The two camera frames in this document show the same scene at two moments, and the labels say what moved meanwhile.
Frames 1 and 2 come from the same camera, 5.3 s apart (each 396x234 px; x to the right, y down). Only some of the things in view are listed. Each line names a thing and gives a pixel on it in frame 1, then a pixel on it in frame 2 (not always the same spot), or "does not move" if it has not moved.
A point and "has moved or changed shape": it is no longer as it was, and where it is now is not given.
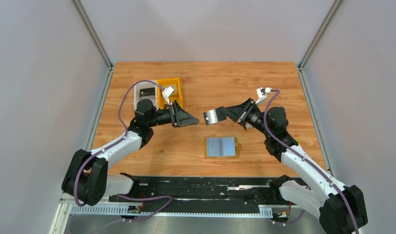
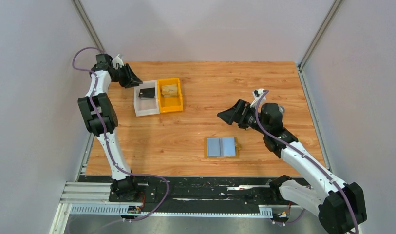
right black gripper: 239,113 does not move
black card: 220,115 has moved or changed shape
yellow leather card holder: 221,147 does not move
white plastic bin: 145,90 does not move
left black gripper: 179,117 -> 129,82
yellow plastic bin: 176,95 does not move
